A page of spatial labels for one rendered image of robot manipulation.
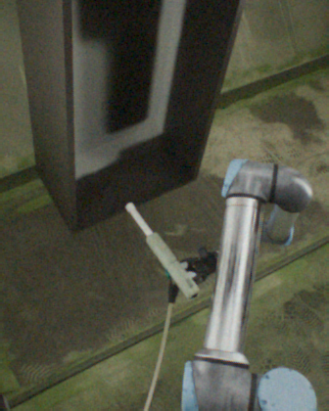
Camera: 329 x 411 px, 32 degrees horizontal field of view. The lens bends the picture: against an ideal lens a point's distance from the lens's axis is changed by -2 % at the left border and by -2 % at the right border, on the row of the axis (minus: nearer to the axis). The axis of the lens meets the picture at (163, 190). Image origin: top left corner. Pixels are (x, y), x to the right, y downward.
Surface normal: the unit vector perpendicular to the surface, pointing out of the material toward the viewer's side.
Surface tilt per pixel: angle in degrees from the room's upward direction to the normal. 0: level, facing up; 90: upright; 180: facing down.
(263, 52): 57
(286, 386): 5
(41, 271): 0
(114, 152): 12
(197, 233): 0
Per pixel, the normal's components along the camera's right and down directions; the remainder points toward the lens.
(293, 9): 0.42, 0.16
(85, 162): 0.11, -0.54
